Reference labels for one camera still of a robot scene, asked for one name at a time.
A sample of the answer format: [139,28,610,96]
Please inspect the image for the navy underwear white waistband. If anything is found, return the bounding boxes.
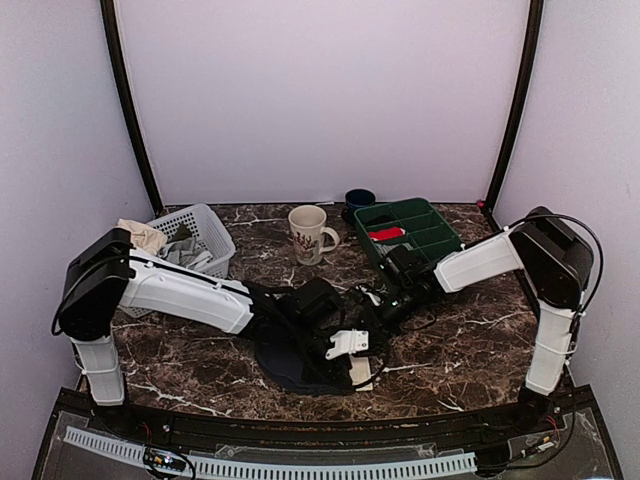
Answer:
[253,322,380,396]

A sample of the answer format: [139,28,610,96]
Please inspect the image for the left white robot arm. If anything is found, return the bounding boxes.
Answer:
[51,228,370,436]

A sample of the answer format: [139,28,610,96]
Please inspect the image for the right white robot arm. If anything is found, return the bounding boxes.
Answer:
[378,207,604,434]

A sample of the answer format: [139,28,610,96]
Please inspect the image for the grey patterned rolled sock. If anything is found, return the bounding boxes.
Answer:
[374,242,414,256]

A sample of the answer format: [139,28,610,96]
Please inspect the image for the red rolled sock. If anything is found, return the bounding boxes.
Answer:
[368,226,406,243]

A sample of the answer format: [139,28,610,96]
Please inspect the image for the green divided organizer tray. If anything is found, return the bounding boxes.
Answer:
[354,198,462,266]

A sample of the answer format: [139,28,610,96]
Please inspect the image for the cream floral mug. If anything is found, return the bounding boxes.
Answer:
[288,205,341,266]

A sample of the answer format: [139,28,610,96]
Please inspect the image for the dark blue mug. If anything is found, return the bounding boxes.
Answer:
[341,189,376,224]

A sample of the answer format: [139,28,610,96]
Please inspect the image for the grey garment in basket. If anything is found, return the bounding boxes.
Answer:
[158,237,214,272]

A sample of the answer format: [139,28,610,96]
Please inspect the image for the white plastic laundry basket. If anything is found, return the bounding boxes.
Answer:
[115,204,251,333]

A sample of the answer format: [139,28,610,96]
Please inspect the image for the cream cloth in basket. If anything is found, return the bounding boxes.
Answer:
[117,219,168,256]

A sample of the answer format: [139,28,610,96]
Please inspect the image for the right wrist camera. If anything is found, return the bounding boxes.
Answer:
[378,247,431,288]

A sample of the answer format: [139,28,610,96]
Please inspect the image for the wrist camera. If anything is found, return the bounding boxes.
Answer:
[378,247,431,288]
[292,277,346,327]

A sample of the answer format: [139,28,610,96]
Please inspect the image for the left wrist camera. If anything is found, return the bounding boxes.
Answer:
[292,277,346,327]

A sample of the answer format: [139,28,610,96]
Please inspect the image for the black front rail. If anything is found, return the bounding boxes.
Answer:
[167,413,489,446]

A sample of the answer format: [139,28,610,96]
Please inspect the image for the white slotted cable duct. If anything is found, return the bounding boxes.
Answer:
[63,427,477,479]

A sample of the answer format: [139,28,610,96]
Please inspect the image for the right black frame post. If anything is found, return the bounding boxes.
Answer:
[482,0,545,217]

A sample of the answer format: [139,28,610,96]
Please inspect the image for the black frame post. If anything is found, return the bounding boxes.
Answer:
[482,0,545,217]
[100,0,164,218]

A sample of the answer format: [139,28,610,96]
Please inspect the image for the left black frame post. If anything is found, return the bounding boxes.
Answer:
[100,0,164,218]

